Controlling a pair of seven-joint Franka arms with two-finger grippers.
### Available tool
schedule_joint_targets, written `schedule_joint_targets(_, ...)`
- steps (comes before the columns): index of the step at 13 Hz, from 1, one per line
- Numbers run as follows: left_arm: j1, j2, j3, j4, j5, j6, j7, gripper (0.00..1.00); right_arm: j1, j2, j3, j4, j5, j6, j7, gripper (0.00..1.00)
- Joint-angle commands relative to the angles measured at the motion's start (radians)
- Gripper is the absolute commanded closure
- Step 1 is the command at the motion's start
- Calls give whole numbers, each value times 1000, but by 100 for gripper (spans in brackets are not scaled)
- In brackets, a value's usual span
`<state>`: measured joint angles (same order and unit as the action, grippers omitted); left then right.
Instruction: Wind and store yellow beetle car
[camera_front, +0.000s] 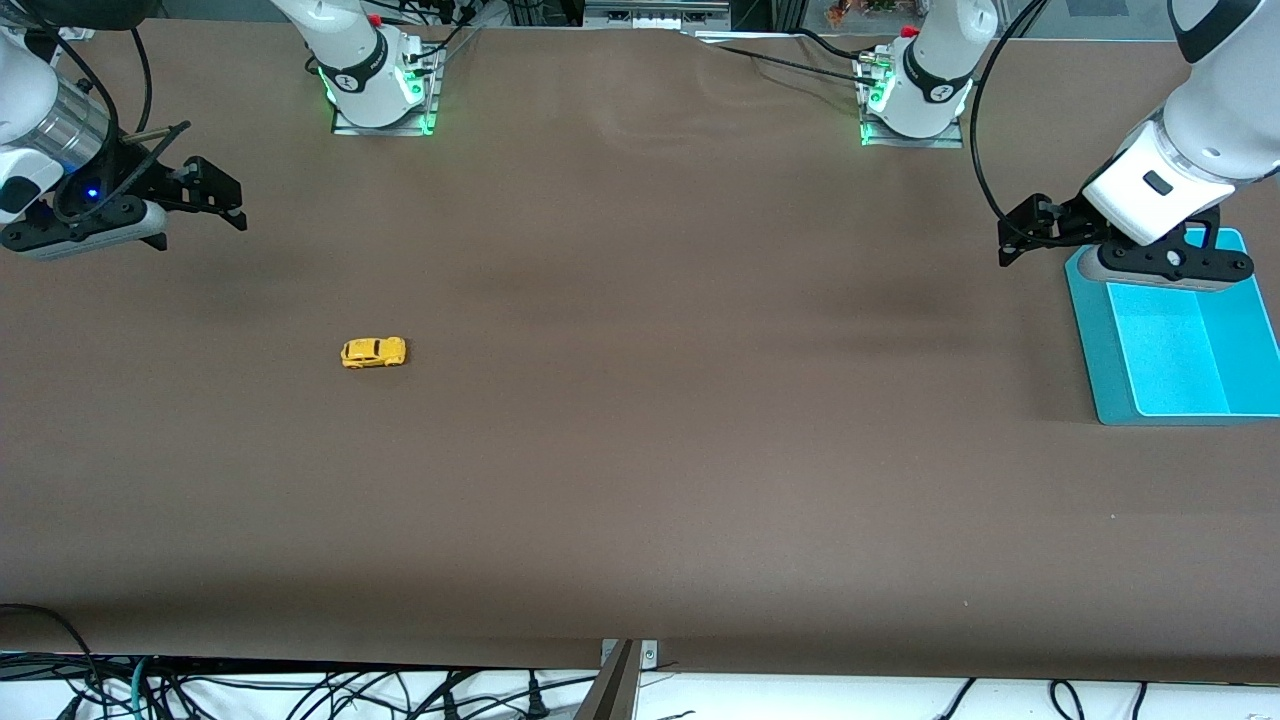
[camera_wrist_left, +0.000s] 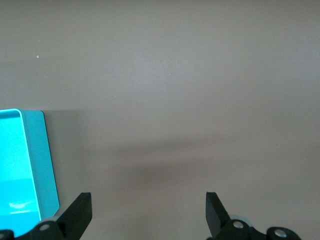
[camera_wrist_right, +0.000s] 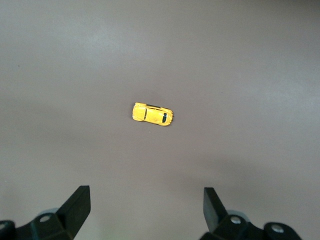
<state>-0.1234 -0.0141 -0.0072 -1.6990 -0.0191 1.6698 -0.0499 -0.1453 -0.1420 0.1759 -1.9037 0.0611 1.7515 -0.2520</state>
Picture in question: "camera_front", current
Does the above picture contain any yellow beetle toy car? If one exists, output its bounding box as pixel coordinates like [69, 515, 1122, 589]
[340, 336, 408, 370]

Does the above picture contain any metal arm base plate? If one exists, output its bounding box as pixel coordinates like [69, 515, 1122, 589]
[855, 50, 967, 150]
[330, 48, 443, 137]

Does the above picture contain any silver metal clamp plate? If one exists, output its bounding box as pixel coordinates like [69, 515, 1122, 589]
[600, 639, 660, 670]

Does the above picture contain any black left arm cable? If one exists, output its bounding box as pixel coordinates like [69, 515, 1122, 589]
[969, 0, 1051, 241]

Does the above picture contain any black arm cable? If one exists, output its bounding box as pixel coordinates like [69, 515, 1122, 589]
[969, 0, 1051, 241]
[10, 0, 191, 221]

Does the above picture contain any teal plastic bin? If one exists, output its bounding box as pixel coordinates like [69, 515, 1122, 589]
[1063, 227, 1280, 427]

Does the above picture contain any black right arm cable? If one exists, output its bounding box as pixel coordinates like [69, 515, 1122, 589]
[10, 0, 191, 221]

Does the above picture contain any grey device box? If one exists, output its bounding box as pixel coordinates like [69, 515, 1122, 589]
[583, 0, 733, 30]

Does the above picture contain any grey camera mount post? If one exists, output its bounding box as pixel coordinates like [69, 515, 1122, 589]
[574, 640, 642, 720]

